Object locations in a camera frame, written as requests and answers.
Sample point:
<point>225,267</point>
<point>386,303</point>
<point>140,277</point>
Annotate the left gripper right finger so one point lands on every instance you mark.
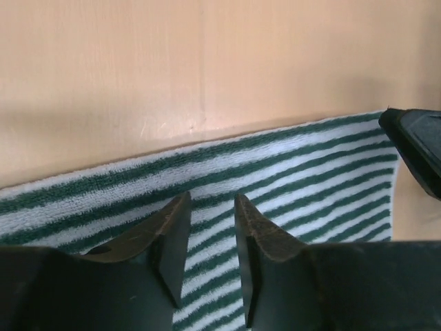
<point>291,285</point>

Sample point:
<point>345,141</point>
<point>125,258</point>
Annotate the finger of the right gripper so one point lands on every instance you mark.
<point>416,135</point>

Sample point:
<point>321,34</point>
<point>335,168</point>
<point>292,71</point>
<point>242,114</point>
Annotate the black white striped towel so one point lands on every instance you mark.
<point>330,180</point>

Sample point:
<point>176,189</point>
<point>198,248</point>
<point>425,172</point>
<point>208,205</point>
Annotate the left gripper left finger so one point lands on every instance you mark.
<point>132,282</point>

